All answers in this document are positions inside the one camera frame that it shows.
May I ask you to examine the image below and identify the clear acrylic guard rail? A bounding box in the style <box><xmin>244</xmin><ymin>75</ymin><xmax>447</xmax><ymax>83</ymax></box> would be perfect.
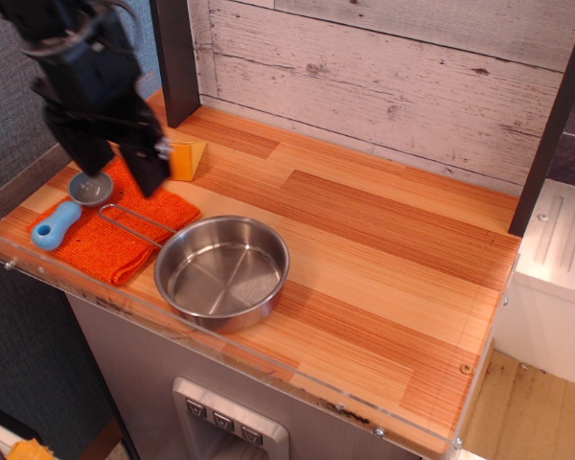
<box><xmin>0</xmin><ymin>71</ymin><xmax>517</xmax><ymax>456</ymax></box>

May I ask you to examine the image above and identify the dark upright post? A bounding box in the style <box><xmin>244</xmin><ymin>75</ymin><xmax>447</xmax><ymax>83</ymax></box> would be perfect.
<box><xmin>508</xmin><ymin>44</ymin><xmax>575</xmax><ymax>237</ymax></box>
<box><xmin>149</xmin><ymin>0</ymin><xmax>200</xmax><ymax>127</ymax></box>

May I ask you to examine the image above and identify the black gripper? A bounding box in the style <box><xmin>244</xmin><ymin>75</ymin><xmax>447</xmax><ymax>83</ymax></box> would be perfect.
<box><xmin>31</xmin><ymin>9</ymin><xmax>171</xmax><ymax>197</ymax></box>

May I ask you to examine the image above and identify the orange cloth at bottom left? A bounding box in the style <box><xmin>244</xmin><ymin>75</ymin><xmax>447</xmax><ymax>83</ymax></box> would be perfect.
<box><xmin>6</xmin><ymin>439</ymin><xmax>56</xmax><ymax>460</ymax></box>

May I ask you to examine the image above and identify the dark left upright post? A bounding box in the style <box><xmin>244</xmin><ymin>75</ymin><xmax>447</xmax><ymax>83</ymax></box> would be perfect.
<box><xmin>149</xmin><ymin>0</ymin><xmax>200</xmax><ymax>127</ymax></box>

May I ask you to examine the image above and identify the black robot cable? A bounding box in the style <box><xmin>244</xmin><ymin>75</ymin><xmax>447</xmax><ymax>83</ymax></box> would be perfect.
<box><xmin>90</xmin><ymin>0</ymin><xmax>140</xmax><ymax>30</ymax></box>

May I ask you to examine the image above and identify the yellow cheese wedge block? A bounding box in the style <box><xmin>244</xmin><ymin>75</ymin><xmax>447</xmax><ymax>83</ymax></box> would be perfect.
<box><xmin>169</xmin><ymin>141</ymin><xmax>207</xmax><ymax>182</ymax></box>

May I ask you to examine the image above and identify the orange towel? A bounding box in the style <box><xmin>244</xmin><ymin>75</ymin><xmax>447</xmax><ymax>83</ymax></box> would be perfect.
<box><xmin>51</xmin><ymin>159</ymin><xmax>201</xmax><ymax>286</ymax></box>

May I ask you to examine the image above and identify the steel pan with wire handle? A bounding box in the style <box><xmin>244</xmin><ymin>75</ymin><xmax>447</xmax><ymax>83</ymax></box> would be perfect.
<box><xmin>99</xmin><ymin>203</ymin><xmax>290</xmax><ymax>333</ymax></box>

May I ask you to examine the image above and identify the grey toy kitchen cabinet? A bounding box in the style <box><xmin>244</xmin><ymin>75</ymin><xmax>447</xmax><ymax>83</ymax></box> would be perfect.
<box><xmin>67</xmin><ymin>295</ymin><xmax>414</xmax><ymax>459</ymax></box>

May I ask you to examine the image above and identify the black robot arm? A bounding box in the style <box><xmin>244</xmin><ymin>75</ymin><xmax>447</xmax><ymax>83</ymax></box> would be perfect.
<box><xmin>0</xmin><ymin>1</ymin><xmax>171</xmax><ymax>197</ymax></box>

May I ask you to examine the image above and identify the dark right upright post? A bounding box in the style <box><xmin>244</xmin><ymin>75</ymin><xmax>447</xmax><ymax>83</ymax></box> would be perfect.
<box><xmin>508</xmin><ymin>44</ymin><xmax>575</xmax><ymax>237</ymax></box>

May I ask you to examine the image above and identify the white cabinet at right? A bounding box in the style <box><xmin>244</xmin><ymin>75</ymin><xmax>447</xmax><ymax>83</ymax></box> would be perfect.
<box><xmin>494</xmin><ymin>180</ymin><xmax>575</xmax><ymax>383</ymax></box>

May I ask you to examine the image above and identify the silver dispenser button panel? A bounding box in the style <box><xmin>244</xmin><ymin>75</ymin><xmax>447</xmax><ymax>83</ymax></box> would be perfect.
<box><xmin>172</xmin><ymin>377</ymin><xmax>290</xmax><ymax>459</ymax></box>

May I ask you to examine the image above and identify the blue spoon with grey bowl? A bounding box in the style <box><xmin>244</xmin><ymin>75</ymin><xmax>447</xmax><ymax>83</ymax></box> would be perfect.
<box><xmin>31</xmin><ymin>172</ymin><xmax>114</xmax><ymax>251</ymax></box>

